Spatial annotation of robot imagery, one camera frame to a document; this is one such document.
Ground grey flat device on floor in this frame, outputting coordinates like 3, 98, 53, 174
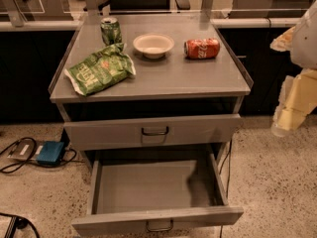
8, 140, 44, 161

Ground black cable beside cabinet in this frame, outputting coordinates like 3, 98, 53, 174
218, 139, 233, 238

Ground grey top drawer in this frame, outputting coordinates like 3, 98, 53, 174
64, 114, 242, 151

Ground grey drawer cabinet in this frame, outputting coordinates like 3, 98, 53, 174
50, 14, 253, 165

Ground blue box on floor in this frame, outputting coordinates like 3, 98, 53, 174
36, 141, 64, 166

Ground green chip bag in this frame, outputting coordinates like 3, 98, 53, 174
64, 43, 136, 96

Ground white bowl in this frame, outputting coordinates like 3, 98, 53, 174
133, 34, 174, 60

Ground green soda can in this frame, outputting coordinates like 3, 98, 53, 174
100, 17, 122, 46

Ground black cable left floor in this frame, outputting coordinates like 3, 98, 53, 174
0, 136, 85, 175

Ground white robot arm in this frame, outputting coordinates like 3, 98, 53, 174
270, 1, 317, 137

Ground grey drawer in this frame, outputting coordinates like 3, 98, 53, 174
64, 114, 242, 151
72, 153, 244, 236

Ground black cable bottom left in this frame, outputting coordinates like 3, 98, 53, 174
0, 211, 42, 238

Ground red cola can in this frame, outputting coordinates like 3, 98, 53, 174
184, 38, 220, 60

